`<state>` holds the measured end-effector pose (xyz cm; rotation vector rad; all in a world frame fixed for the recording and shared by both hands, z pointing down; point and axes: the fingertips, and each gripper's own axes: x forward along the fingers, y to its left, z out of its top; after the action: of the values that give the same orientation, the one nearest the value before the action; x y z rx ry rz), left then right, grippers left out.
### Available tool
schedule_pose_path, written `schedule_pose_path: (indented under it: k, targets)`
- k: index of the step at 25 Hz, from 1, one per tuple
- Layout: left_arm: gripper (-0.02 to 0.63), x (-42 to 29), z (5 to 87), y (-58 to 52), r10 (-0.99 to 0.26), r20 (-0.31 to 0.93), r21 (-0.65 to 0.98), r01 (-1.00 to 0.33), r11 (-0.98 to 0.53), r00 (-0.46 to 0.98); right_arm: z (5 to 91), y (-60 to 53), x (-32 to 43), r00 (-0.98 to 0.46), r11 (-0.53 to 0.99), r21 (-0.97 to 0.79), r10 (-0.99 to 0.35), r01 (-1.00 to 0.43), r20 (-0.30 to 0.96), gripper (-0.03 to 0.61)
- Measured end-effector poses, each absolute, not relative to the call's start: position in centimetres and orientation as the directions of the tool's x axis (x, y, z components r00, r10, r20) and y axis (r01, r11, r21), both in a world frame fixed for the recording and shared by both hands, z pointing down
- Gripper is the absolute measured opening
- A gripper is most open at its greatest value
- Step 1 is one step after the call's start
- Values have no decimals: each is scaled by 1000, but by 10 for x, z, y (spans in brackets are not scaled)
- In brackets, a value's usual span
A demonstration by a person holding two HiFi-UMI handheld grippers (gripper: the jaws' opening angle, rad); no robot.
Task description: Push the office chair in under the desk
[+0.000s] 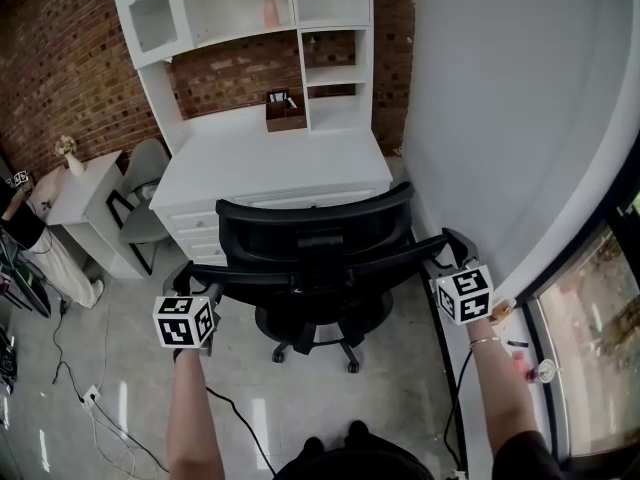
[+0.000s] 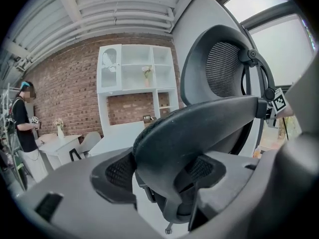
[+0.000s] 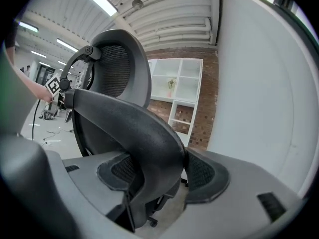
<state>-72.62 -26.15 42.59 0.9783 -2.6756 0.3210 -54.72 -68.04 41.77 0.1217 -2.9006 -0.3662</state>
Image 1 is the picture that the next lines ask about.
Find person's left forearm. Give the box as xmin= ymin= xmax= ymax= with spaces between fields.
xmin=167 ymin=350 xmax=226 ymax=480

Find tangled white floor cables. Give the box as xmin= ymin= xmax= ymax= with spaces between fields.
xmin=89 ymin=402 xmax=171 ymax=475

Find small white side cabinet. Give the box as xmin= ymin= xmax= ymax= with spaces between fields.
xmin=47 ymin=150 xmax=146 ymax=280

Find black mesh office chair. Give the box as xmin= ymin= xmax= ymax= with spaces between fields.
xmin=172 ymin=181 xmax=451 ymax=374

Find white desk with hutch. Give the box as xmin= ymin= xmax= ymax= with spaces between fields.
xmin=108 ymin=0 xmax=394 ymax=269

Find thin black floor cable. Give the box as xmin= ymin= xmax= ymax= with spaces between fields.
xmin=51 ymin=287 xmax=86 ymax=403

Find clear cup with lid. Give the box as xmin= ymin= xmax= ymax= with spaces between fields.
xmin=537 ymin=358 xmax=562 ymax=384

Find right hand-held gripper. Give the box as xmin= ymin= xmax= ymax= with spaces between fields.
xmin=424 ymin=228 xmax=495 ymax=326

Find brown organizer box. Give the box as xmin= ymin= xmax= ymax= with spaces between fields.
xmin=264 ymin=89 xmax=309 ymax=133

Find pink notebook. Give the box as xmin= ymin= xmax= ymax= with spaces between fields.
xmin=512 ymin=350 xmax=539 ymax=384

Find person's right forearm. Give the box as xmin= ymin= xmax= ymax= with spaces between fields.
xmin=467 ymin=317 xmax=544 ymax=454

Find person's black clothing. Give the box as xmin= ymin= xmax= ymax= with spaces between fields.
xmin=272 ymin=430 xmax=566 ymax=480

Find grey chair with black legs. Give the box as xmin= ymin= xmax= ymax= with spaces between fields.
xmin=107 ymin=137 xmax=174 ymax=277

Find black window frame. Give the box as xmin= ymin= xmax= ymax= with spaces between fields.
xmin=514 ymin=187 xmax=640 ymax=464

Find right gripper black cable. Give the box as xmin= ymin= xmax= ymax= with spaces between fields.
xmin=443 ymin=350 xmax=474 ymax=469

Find white vase with flowers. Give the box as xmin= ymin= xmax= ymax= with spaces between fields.
xmin=53 ymin=135 xmax=87 ymax=178

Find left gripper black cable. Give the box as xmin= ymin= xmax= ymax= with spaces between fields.
xmin=206 ymin=386 xmax=277 ymax=475

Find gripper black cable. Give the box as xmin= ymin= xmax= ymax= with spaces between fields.
xmin=443 ymin=350 xmax=474 ymax=469
xmin=206 ymin=386 xmax=277 ymax=475

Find orange drink bottle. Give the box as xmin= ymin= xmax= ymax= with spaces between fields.
xmin=489 ymin=297 xmax=517 ymax=325

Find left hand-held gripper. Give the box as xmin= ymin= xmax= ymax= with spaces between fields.
xmin=152 ymin=262 xmax=225 ymax=358

